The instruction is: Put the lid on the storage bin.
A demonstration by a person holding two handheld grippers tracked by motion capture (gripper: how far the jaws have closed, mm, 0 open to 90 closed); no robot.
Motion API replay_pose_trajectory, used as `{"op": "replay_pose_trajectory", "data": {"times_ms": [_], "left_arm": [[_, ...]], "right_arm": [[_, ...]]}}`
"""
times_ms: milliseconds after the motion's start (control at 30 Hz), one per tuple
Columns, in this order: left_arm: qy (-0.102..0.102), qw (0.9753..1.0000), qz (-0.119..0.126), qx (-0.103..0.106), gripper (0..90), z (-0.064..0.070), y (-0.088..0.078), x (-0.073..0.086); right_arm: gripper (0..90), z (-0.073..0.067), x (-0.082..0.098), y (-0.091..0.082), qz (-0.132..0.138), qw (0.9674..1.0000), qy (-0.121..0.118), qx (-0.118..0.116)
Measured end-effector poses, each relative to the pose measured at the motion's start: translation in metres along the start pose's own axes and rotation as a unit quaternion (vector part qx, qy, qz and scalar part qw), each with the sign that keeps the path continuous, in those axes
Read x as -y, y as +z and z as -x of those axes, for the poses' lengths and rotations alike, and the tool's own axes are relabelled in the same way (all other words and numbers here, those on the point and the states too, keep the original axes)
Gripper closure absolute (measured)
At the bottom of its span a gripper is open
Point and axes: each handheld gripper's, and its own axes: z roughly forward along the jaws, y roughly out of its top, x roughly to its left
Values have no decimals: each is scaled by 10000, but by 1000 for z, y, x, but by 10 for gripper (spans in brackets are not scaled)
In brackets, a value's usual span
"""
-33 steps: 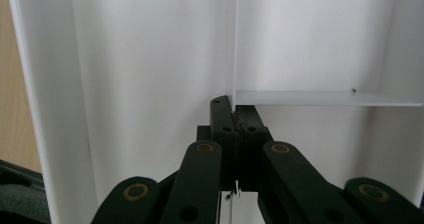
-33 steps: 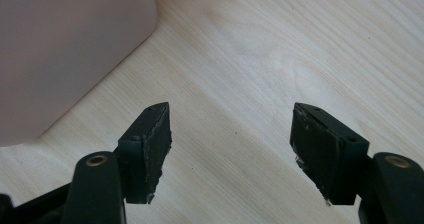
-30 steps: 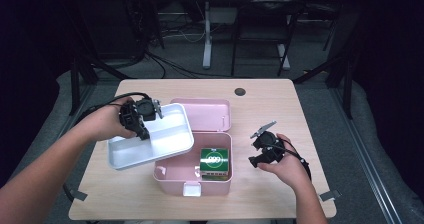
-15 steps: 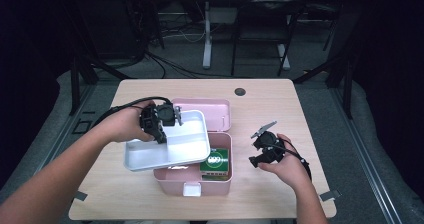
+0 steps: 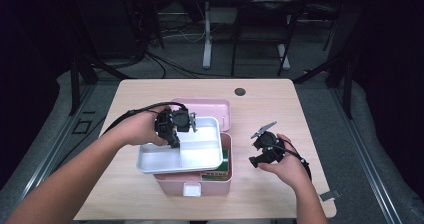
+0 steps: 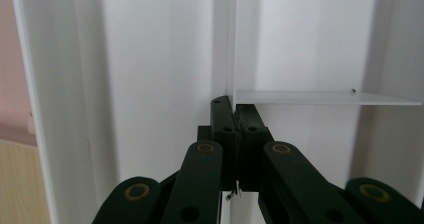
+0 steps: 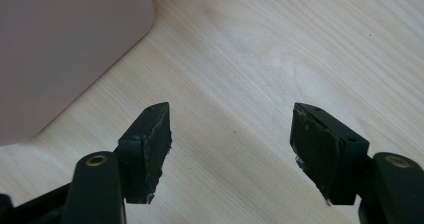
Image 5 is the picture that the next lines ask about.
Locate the black chair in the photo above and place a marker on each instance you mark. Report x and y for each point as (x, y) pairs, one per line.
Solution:
(266, 10)

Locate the person's left hand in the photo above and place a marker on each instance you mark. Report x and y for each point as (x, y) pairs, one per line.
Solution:
(140, 129)

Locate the white desk with metal legs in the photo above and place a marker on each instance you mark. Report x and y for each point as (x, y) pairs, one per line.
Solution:
(207, 50)

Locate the white divided tray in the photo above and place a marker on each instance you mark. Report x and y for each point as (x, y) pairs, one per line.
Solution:
(200, 150)

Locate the aluminium floor rail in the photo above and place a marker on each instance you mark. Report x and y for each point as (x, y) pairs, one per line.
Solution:
(50, 150)
(363, 150)

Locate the person's right hand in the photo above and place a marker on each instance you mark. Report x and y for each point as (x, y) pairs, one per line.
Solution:
(291, 169)

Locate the metal table bracket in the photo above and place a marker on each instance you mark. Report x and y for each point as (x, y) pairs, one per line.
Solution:
(329, 195)

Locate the black frame post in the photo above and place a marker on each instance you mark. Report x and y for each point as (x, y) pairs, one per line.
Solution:
(75, 90)

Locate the round dark table grommet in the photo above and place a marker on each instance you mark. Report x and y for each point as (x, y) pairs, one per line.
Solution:
(240, 92)

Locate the green and white carton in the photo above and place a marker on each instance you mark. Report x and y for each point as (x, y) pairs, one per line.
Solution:
(224, 167)

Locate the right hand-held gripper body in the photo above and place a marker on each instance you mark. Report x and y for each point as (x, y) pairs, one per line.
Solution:
(270, 147)

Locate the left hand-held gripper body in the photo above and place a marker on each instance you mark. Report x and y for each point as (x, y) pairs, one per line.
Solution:
(173, 122)

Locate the pink storage box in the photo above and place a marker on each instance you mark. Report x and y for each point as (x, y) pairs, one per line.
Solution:
(213, 109)

